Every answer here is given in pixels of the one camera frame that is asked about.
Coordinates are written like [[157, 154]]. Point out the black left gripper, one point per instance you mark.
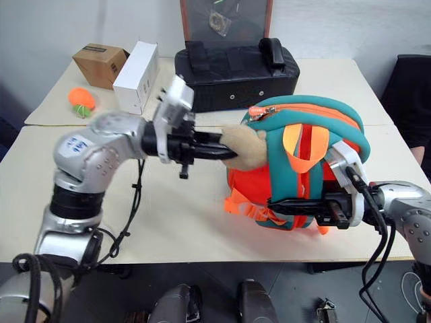
[[183, 141]]

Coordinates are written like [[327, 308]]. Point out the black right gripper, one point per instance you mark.
[[336, 210]]

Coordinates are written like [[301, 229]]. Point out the orange and teal backpack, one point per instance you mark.
[[313, 117]]

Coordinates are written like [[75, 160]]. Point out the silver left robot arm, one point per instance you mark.
[[87, 154]]

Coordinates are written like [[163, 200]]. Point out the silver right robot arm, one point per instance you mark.
[[405, 205]]

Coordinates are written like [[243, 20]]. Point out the white cardboard box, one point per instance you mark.
[[136, 79]]

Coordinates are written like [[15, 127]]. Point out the brown cardboard box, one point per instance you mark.
[[97, 64]]

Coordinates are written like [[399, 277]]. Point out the black padded bag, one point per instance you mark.
[[235, 79]]

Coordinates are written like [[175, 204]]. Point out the dark rounded shape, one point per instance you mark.
[[180, 304], [256, 301]]

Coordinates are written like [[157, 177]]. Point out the wood framed black board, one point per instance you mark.
[[225, 20]]

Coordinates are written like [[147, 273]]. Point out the orange and green plush toy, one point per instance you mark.
[[81, 97]]

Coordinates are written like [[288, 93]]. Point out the person in black clothes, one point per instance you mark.
[[409, 101]]

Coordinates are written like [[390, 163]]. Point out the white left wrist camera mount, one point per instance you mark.
[[176, 99]]

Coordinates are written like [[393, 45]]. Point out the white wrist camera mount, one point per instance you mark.
[[350, 161], [176, 99]]

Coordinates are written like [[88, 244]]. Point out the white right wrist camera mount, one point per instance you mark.
[[350, 161]]

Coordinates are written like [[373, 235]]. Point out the small black metal bracket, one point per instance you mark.
[[326, 311]]

